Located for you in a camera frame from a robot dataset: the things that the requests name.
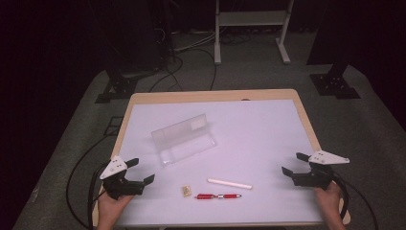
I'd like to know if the white floor cable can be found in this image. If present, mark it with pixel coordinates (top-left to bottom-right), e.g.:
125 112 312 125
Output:
173 31 218 53

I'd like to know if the person's right hand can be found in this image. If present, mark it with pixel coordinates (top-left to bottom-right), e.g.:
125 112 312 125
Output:
314 181 348 230

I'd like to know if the red pen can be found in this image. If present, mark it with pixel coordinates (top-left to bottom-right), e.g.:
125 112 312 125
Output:
194 193 242 200

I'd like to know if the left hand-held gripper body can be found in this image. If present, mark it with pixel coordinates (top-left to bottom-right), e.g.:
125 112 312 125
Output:
99 155 145 201

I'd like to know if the wooden table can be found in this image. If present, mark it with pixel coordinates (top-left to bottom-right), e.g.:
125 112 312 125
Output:
92 88 352 230

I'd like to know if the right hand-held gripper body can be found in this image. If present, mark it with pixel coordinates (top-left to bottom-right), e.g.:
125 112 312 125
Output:
292 149 350 190

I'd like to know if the black floor cable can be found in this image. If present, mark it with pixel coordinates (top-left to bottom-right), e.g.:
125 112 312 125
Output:
181 47 218 91
147 56 185 94

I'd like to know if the clear plastic pencil case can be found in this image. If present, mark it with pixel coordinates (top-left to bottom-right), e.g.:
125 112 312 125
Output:
150 113 218 168

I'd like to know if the person's left hand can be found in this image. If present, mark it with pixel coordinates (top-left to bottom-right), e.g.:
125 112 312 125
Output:
96 191 133 227

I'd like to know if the white metal desk frame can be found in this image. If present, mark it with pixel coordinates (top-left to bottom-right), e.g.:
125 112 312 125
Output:
214 0 295 65

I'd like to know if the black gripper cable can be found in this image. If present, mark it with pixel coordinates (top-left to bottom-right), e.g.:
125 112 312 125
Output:
65 135 111 230
331 173 380 230

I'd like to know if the white pen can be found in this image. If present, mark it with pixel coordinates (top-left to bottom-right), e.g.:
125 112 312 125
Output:
207 177 253 191

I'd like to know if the white table mat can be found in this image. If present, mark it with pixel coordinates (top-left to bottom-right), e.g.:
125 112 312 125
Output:
116 99 324 227

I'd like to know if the black metal stand base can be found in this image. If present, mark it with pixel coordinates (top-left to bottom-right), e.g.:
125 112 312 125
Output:
309 62 362 100
95 68 139 104

